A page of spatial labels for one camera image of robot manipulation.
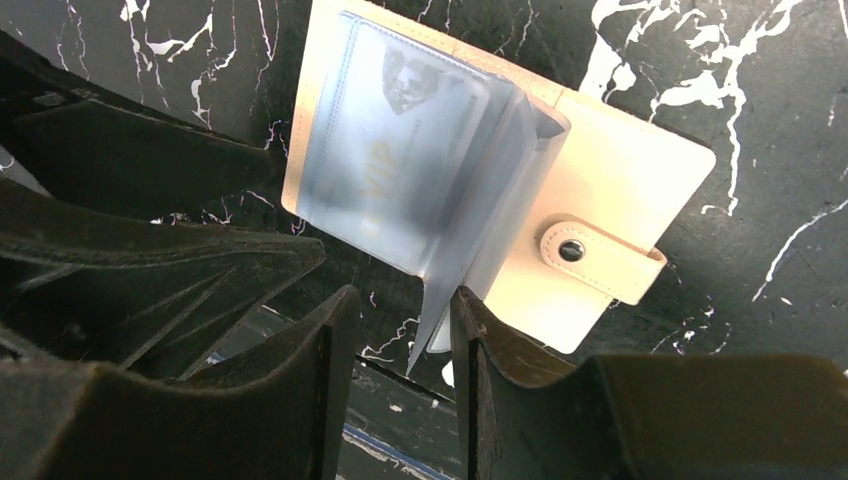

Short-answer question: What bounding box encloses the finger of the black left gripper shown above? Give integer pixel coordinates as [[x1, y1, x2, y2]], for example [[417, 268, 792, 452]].
[[1, 33, 277, 219], [1, 180, 325, 379]]

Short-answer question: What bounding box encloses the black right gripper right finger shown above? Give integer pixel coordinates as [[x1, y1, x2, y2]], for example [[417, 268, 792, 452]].
[[450, 287, 847, 479]]

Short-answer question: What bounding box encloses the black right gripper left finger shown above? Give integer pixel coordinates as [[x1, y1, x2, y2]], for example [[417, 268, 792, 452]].
[[1, 285, 360, 479]]

